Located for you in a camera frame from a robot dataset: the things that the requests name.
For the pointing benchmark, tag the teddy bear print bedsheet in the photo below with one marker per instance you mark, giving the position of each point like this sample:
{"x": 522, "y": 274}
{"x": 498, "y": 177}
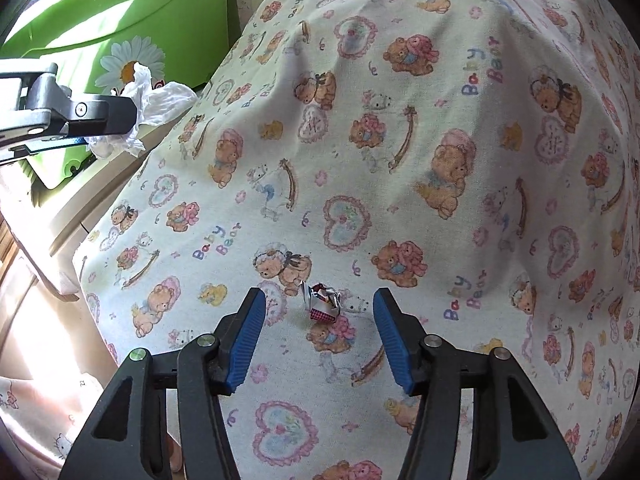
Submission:
{"x": 479, "y": 158}

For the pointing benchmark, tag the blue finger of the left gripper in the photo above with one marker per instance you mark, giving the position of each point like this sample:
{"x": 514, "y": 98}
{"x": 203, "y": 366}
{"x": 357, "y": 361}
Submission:
{"x": 102, "y": 116}
{"x": 60, "y": 142}

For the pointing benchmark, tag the cream white cabinet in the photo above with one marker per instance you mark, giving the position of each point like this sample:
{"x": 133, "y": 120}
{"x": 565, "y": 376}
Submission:
{"x": 49, "y": 234}

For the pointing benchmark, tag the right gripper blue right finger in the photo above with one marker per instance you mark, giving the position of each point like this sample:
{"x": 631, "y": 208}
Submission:
{"x": 401, "y": 335}

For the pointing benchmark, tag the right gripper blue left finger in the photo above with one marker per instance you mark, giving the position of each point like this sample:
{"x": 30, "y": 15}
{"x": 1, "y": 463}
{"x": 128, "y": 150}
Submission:
{"x": 238, "y": 334}

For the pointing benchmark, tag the foil candy wrapper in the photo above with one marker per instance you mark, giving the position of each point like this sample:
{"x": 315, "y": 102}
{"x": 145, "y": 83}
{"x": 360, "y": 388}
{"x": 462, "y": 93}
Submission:
{"x": 321, "y": 302}

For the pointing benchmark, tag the green plastic La Mamma tub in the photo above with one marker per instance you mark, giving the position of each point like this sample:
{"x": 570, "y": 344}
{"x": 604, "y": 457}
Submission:
{"x": 96, "y": 42}

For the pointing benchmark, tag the white tissue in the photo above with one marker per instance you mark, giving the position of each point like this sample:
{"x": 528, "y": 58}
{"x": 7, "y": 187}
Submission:
{"x": 155, "y": 107}

